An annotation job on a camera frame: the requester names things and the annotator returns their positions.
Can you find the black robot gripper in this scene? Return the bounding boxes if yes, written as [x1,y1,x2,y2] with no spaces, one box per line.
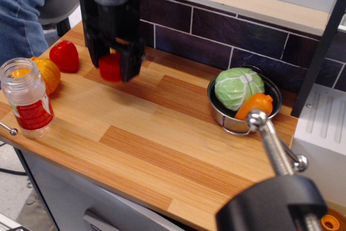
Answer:
[85,0,146,82]

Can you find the red plastic cap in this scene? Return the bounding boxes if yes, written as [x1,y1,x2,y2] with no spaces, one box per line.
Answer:
[98,53,122,82]

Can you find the clear jar red label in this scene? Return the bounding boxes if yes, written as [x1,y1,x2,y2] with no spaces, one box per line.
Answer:
[1,58,55,139]

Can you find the orange cap on clamp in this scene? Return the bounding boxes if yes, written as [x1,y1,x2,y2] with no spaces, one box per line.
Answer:
[321,215,341,231]

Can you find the yellow toy corn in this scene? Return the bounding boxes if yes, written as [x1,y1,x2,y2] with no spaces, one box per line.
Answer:
[109,37,129,54]

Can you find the red toy bell pepper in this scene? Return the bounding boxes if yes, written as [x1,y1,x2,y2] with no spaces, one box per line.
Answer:
[49,40,79,72]

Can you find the orange toy pumpkin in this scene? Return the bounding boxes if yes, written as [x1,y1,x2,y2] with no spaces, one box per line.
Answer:
[11,56,62,96]

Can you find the grey chair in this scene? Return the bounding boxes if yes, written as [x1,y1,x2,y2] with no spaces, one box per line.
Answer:
[37,0,79,37]

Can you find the person leg in jeans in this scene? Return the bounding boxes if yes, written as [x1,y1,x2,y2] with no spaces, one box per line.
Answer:
[1,0,48,64]

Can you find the wooden shelf board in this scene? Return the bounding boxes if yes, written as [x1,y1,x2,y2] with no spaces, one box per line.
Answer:
[185,0,329,36]

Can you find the green toy cabbage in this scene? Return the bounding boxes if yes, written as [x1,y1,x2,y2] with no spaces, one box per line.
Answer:
[214,68,265,111]

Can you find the small steel pot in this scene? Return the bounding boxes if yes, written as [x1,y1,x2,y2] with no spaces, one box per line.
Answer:
[207,65,282,136]

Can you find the small steel ball rod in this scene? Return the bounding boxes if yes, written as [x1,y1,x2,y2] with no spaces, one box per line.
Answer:
[0,122,18,136]

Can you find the orange toy carrot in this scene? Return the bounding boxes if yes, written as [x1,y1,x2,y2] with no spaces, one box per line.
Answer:
[235,93,274,121]

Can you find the brown shoe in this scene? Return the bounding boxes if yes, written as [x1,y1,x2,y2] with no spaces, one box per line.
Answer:
[16,189,55,231]

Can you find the white toy sink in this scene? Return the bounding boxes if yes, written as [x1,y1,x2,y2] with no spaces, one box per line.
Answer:
[293,11,346,210]

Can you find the steel drawer handle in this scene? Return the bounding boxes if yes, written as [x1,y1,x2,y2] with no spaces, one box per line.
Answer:
[83,210,119,231]

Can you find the dark right shelf post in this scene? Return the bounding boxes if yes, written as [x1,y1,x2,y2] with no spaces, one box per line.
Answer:
[290,0,345,118]

